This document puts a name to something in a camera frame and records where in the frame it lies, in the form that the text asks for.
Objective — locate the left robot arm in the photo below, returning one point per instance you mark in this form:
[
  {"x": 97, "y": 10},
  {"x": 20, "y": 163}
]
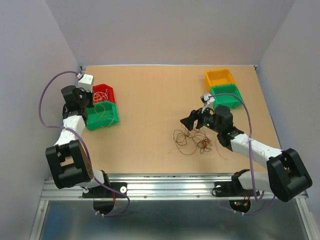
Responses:
[{"x": 68, "y": 160}]

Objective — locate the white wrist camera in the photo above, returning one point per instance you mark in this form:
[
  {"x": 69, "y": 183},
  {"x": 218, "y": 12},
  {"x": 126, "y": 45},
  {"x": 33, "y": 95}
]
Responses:
[
  {"x": 208, "y": 101},
  {"x": 86, "y": 83}
]

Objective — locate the green plastic bin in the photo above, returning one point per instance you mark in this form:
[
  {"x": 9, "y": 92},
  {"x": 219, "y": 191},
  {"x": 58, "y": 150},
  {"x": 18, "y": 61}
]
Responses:
[
  {"x": 103, "y": 114},
  {"x": 226, "y": 100}
]

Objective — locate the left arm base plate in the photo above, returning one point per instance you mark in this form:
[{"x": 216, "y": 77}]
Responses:
[{"x": 99, "y": 192}]

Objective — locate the yellow plastic bin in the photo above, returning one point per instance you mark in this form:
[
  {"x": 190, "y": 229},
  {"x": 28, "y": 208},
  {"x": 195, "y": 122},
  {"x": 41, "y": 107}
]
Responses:
[{"x": 218, "y": 77}]

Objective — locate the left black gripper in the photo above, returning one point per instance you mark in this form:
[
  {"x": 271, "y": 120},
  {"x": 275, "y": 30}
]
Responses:
[{"x": 89, "y": 93}]

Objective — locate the aluminium frame rail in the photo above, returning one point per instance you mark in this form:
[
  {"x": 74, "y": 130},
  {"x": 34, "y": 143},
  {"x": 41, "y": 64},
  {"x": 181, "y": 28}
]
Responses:
[{"x": 169, "y": 190}]

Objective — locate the red plastic bin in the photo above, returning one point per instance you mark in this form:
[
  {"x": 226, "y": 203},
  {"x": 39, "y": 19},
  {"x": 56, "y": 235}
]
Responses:
[{"x": 103, "y": 92}]

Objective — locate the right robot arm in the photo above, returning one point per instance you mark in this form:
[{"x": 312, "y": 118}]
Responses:
[{"x": 286, "y": 175}]

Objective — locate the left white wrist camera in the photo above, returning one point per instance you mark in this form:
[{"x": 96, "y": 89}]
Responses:
[{"x": 86, "y": 83}]

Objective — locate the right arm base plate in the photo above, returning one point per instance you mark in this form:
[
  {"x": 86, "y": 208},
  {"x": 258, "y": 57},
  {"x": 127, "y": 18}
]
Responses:
[{"x": 230, "y": 189}]

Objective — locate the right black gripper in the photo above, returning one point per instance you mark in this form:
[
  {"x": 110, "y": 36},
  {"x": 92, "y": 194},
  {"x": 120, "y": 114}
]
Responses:
[{"x": 194, "y": 115}]

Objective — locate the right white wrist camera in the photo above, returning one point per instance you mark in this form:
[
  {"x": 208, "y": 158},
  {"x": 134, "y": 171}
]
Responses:
[{"x": 208, "y": 101}]

